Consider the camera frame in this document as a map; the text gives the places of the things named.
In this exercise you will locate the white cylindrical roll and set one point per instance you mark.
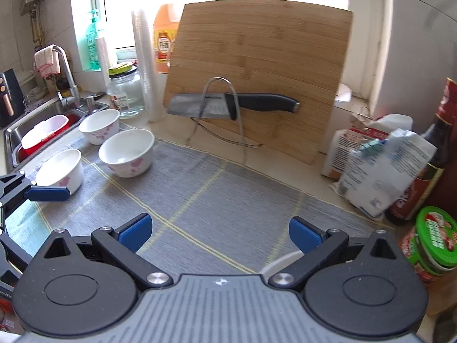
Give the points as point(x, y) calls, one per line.
point(104, 60)

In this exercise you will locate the small steel cup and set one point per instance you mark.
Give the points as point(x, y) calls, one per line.
point(90, 103)

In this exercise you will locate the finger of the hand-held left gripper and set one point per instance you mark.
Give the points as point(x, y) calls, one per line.
point(14, 247)
point(50, 194)

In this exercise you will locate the clear white printed bag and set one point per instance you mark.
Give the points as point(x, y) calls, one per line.
point(385, 178)

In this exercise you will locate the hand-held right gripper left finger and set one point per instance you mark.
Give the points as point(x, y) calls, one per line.
point(135, 234)

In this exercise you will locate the steel faucet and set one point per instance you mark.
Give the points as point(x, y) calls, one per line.
point(69, 75)

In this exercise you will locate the orange cooking wine bottle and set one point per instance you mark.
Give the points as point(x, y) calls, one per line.
point(166, 32)

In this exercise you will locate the steel sink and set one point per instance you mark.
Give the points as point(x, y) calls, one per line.
point(14, 132)

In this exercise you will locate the glass jar yellow lid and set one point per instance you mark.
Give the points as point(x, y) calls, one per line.
point(126, 93)

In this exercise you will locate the bamboo cutting board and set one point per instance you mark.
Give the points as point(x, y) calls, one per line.
point(257, 50)

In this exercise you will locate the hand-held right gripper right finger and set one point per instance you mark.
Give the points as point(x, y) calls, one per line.
point(303, 235)

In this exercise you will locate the white round plate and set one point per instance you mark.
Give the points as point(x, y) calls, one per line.
point(278, 262)

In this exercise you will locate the dark soy sauce bottle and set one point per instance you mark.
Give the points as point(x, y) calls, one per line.
point(442, 132)

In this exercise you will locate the red wash basin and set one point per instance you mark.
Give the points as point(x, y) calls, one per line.
point(73, 118)

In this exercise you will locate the green lid sauce jar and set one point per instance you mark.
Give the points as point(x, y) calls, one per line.
point(435, 235)

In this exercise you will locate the clear plastic cup stack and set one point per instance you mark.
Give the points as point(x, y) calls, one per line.
point(150, 64)

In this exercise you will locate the green dish soap bottle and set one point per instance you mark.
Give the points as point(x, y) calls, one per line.
point(92, 43)

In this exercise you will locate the black air fryer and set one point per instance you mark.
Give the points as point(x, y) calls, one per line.
point(9, 96)

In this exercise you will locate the white plastic container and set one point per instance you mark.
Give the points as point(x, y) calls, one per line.
point(43, 130)

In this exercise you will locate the green binder clip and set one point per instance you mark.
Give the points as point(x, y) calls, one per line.
point(373, 147)

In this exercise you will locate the white orange printed bag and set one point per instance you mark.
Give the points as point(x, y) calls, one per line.
point(335, 150)

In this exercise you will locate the grey checked mat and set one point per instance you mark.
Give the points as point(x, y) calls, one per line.
point(214, 193)

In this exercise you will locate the pink white dish cloth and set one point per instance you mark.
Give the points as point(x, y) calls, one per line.
point(48, 60)

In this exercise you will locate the white pink flower bowl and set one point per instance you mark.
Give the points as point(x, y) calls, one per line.
point(125, 150)
point(100, 121)
point(57, 168)

